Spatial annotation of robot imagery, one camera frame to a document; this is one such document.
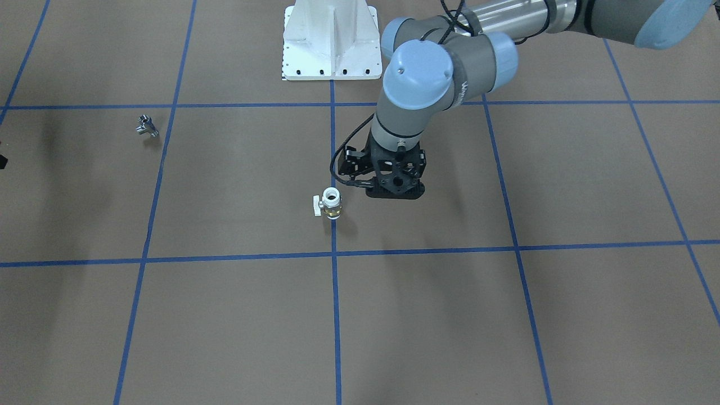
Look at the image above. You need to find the white PPR brass valve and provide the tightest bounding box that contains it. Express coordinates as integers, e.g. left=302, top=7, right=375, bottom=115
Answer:
left=313, top=187, right=343, bottom=220

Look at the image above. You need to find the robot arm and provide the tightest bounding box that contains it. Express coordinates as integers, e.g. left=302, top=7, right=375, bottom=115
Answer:
left=367, top=1, right=715, bottom=154

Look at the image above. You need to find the small metal pipe fitting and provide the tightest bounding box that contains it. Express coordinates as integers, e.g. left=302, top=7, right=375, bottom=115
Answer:
left=136, top=114, right=159, bottom=137

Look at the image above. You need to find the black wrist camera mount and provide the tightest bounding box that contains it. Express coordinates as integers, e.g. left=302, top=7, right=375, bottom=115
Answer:
left=335, top=134, right=426, bottom=200

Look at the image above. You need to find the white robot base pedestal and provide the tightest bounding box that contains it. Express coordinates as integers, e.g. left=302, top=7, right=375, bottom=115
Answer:
left=281, top=1, right=383, bottom=80

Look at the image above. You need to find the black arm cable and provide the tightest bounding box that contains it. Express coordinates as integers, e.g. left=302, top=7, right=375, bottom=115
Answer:
left=330, top=0, right=557, bottom=184

